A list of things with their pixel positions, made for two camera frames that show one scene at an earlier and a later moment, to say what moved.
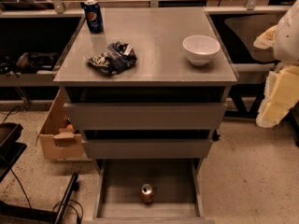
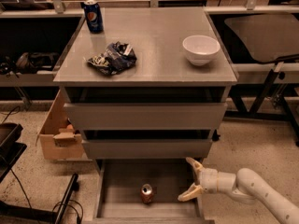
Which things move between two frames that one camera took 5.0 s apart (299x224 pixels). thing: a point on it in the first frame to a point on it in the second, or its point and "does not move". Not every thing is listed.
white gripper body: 288,39 to 209,180
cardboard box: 59,138 does not move
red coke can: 147,193 does not move
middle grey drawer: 148,148 does not move
